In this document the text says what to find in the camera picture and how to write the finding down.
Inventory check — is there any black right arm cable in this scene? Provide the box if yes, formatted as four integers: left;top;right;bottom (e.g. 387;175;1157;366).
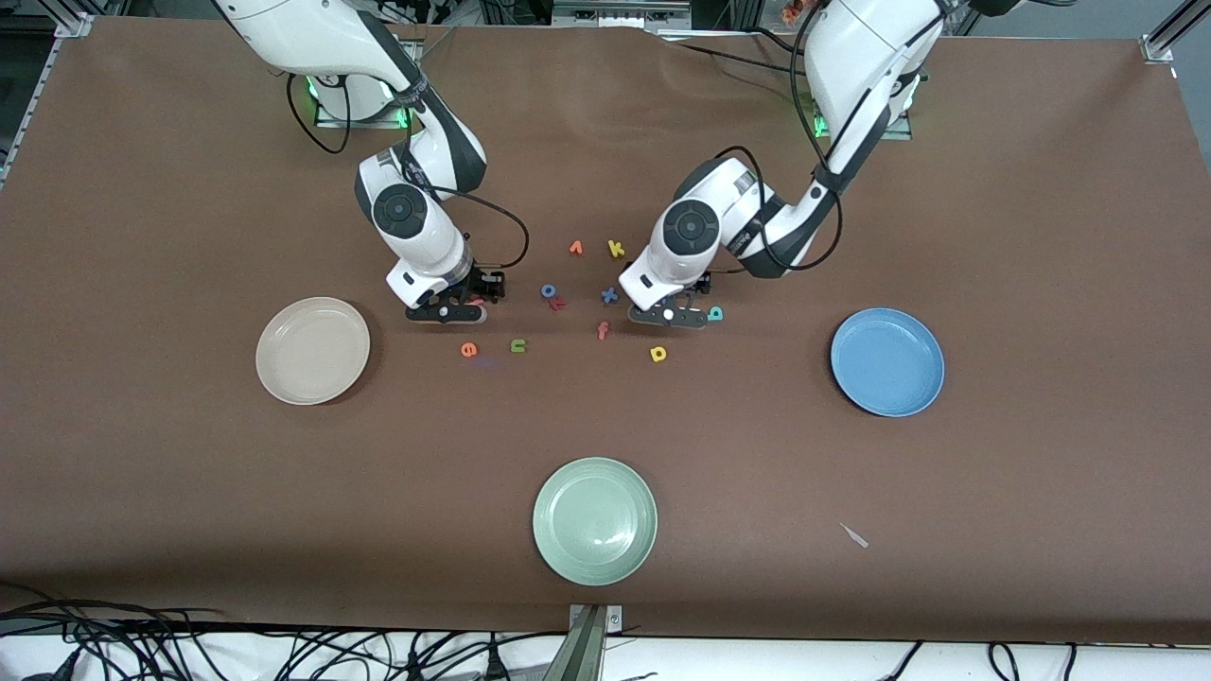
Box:
287;71;529;271

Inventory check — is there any aluminium frame rail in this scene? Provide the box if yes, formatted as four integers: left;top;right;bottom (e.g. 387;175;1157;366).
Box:
0;38;60;185

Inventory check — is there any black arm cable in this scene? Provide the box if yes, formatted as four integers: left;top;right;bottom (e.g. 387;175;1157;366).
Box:
287;71;529;271
705;0;947;275

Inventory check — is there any small metal bracket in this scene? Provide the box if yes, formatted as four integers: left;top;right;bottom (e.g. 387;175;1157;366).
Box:
568;603;623;635

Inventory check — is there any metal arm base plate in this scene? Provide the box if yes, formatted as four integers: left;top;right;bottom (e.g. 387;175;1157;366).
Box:
812;57;914;141
315;76;419;130

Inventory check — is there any brown table cover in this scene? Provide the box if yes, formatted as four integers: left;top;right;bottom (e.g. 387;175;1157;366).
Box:
0;14;1211;646

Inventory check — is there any green round plate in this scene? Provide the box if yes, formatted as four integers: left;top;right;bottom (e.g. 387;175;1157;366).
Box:
533;457;658;587

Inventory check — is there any black cable tangle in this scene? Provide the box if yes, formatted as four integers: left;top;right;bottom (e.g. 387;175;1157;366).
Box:
0;582;569;681

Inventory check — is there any aluminium profile beam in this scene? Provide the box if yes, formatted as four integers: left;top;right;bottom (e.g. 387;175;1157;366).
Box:
542;605;608;681

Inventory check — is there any beige round plate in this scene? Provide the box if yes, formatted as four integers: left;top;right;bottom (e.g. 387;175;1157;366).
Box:
255;297;372;407

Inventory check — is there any grey metal bar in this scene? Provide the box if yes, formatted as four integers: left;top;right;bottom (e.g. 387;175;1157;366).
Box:
552;2;692;26

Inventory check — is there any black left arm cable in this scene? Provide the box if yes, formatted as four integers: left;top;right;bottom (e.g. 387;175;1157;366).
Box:
705;0;947;275

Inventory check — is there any blue round plate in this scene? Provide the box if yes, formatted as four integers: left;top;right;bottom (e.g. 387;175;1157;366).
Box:
831;307;946;418

